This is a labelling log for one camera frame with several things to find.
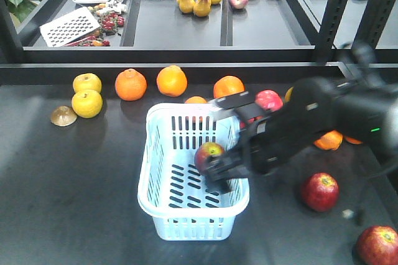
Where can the yellow apple front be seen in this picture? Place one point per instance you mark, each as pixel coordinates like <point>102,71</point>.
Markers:
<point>87,103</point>

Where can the dark red apple front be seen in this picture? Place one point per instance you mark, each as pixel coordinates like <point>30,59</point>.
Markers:
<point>377,245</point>

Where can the orange far right front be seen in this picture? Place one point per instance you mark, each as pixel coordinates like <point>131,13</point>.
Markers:
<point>352,140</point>

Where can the orange behind pink apples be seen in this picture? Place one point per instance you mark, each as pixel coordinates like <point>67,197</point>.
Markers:
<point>227,85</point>

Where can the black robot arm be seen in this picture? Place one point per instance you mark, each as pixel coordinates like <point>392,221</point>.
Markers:
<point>363,107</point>

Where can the yellow brown pear middle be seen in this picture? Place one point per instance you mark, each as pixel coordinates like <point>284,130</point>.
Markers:
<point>202,8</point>

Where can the orange with knob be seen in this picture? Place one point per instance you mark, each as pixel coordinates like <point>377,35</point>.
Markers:
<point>172,81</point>
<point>130,85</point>

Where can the yellow apple back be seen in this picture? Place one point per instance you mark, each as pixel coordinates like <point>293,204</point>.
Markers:
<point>87,81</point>

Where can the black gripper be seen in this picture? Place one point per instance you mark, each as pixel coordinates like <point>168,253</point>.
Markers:
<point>301,121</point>

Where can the orange with knob left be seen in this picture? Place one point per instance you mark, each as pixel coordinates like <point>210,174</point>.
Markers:
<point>130,85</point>

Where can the small orange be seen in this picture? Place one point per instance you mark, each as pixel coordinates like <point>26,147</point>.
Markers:
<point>195,100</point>

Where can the dark red apple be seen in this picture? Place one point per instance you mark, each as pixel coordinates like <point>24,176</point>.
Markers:
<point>204,152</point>
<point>320,192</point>
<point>377,245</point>

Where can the yellow apple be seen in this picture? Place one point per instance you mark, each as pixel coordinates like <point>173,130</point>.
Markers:
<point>87,103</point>
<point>87,81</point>

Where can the white perforated panel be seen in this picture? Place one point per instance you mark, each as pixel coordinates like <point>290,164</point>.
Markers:
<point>69,27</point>

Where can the pink red apple right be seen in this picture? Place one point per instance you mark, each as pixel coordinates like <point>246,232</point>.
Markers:
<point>269,99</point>

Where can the orange with knob right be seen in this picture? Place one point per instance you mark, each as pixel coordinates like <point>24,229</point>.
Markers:
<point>172,81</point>

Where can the light blue plastic basket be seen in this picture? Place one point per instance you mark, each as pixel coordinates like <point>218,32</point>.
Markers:
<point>171,189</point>

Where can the yellow brown pear left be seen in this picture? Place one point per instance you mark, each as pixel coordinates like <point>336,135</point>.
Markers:
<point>186,6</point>

